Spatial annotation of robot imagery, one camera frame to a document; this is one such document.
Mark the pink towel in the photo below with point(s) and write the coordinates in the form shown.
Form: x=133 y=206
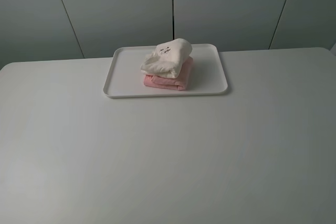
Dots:
x=179 y=84

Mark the cream white towel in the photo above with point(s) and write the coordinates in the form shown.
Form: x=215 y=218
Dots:
x=166 y=59

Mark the white rectangular plastic tray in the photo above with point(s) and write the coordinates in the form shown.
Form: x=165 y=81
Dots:
x=125 y=79

